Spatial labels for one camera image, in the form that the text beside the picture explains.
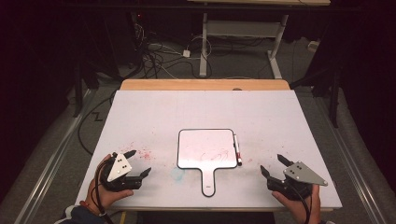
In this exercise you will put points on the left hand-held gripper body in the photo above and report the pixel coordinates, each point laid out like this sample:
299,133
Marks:
120,168

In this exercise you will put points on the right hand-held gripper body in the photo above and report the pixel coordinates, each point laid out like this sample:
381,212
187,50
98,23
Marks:
300,174

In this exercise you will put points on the small handheld whiteboard paddle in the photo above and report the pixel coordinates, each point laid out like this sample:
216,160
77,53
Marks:
199,146

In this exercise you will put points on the person's left hand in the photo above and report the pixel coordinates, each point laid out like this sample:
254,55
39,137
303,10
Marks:
99,196

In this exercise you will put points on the person's right hand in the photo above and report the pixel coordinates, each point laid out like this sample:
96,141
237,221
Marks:
300,211

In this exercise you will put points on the yellow table leg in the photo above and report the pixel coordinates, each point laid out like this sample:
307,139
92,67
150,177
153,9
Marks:
123,217

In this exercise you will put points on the black stand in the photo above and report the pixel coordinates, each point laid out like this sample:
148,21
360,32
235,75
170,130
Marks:
333,99

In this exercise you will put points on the wooden table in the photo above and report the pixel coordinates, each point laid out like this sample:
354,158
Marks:
186,84

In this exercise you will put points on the white power adapter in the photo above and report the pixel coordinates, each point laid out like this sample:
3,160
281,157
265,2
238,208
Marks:
186,53

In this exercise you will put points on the small white box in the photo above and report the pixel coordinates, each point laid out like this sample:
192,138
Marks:
313,46

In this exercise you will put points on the metal floor rail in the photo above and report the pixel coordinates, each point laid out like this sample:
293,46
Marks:
351,158
53,158

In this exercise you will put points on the white metal desk frame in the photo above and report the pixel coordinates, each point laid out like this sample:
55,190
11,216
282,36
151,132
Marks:
243,28

